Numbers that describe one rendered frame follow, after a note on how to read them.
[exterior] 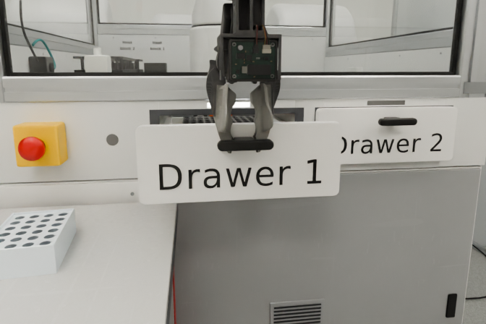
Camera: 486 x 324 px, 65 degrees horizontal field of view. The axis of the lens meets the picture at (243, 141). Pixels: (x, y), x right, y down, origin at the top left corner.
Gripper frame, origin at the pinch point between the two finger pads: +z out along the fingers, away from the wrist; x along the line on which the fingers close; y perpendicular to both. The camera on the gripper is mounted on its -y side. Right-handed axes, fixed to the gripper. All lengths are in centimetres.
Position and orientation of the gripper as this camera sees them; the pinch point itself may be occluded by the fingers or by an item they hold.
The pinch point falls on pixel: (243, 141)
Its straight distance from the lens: 52.5
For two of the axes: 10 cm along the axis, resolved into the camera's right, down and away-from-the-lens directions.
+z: 0.0, 9.8, 1.9
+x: 9.9, -0.3, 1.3
